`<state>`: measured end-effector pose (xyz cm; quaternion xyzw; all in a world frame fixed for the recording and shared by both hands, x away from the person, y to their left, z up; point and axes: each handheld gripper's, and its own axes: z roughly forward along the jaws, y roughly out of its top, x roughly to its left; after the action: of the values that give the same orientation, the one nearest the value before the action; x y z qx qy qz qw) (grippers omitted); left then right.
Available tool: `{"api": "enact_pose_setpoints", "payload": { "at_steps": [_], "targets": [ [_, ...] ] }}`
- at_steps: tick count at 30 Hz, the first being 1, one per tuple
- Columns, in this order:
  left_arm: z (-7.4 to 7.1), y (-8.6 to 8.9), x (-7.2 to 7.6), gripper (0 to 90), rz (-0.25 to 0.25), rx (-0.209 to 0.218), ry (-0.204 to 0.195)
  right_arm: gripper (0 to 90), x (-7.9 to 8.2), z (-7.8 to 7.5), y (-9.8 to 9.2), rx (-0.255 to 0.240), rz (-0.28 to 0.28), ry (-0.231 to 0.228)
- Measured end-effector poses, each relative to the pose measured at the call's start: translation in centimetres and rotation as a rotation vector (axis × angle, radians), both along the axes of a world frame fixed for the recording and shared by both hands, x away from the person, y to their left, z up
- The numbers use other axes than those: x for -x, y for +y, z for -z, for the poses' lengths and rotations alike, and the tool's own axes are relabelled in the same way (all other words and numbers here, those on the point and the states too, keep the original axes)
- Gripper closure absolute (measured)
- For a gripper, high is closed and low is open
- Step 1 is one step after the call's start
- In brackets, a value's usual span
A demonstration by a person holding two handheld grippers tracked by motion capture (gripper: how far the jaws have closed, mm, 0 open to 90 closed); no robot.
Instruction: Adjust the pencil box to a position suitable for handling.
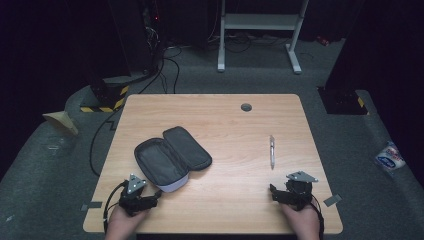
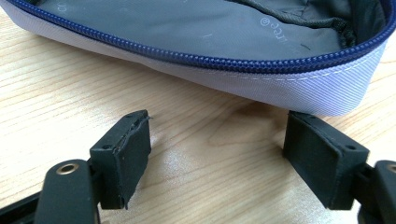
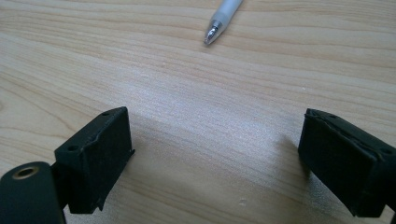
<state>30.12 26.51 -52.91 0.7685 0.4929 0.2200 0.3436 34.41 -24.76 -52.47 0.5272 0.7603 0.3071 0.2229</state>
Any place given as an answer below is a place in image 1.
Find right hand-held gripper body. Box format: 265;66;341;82
282;170;320;212

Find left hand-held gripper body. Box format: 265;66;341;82
118;173;158;217

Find person's left hand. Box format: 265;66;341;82
104;203;150;240

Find grey tape strip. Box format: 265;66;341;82
322;193;343;208
80;201;104;212

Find silver pen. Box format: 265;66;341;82
268;134;277;171

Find open black pencil case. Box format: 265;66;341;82
133;125;214;194

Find white and blue packet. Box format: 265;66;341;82
374;140;407;173

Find black stand base yellow stripes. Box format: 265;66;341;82
79;75;131;114
317;86;370;116

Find beige cardboard piece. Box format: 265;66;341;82
42;110;80;137

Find small red object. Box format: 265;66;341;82
315;35;332;47

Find dark computer tower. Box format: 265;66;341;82
141;0;169;76

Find white metal stand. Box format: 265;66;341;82
216;0;310;75

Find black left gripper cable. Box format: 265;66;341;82
102;180;130;234

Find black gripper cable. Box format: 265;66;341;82
102;180;130;234
310;195;326;240

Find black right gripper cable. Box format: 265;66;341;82
310;195;326;240

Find black floor cable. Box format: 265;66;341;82
88;46;183;178

